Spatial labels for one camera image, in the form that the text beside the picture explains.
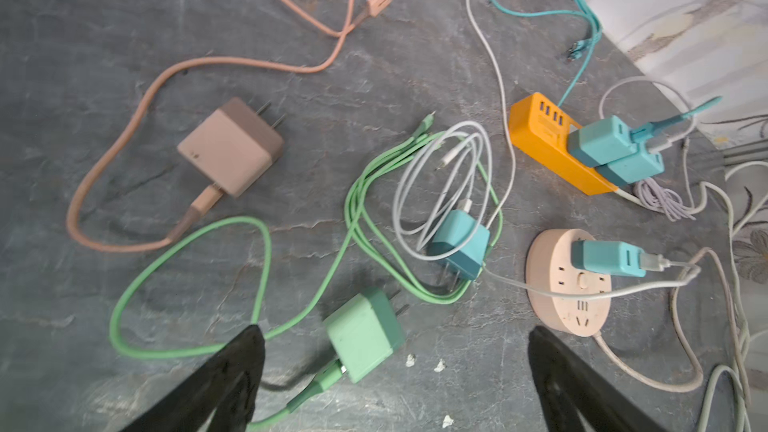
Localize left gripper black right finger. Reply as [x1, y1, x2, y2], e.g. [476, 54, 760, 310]
[528, 326, 663, 432]

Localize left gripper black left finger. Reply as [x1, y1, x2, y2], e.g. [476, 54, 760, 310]
[124, 325, 265, 431]

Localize round pink power socket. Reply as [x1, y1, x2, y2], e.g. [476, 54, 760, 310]
[525, 229, 612, 337]

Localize light green charger adapter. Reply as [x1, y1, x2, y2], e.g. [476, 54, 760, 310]
[323, 287, 405, 383]

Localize white USB cable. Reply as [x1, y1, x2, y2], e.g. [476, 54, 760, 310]
[598, 76, 709, 222]

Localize light green charging cable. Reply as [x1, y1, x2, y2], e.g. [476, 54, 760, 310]
[109, 112, 505, 432]

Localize teal charger adapter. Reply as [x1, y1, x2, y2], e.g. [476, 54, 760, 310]
[596, 144, 665, 187]
[567, 116, 638, 168]
[571, 240, 671, 278]
[427, 210, 490, 282]

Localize teal charging cable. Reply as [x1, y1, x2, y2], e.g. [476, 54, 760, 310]
[482, 0, 724, 145]

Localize pink charger adapter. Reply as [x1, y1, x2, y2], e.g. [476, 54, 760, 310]
[177, 97, 284, 197]

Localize orange power strip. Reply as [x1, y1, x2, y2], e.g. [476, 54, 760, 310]
[508, 92, 618, 196]

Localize white power strip cords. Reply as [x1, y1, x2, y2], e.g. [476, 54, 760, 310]
[590, 158, 768, 432]

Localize pink multi-head charging cable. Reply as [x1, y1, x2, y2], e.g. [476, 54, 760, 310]
[65, 0, 436, 253]

